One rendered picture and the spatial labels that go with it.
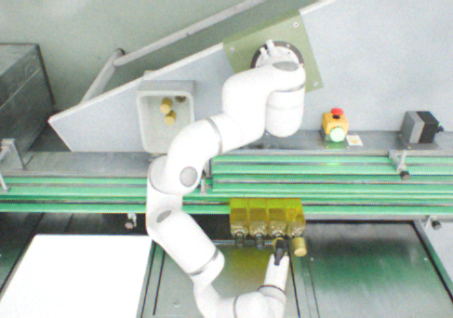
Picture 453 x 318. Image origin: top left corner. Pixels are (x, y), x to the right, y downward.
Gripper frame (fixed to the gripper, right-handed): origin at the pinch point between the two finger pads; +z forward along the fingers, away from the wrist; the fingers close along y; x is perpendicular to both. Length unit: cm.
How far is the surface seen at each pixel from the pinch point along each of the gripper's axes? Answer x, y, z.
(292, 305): -5.5, -12.7, -8.1
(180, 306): 25.0, -12.3, -16.8
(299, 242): -4.6, 1.3, 3.3
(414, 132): -35, 19, 43
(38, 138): 124, -14, 52
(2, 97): 120, 16, 37
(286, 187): 2.1, 6.1, 20.8
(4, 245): 93, -15, -10
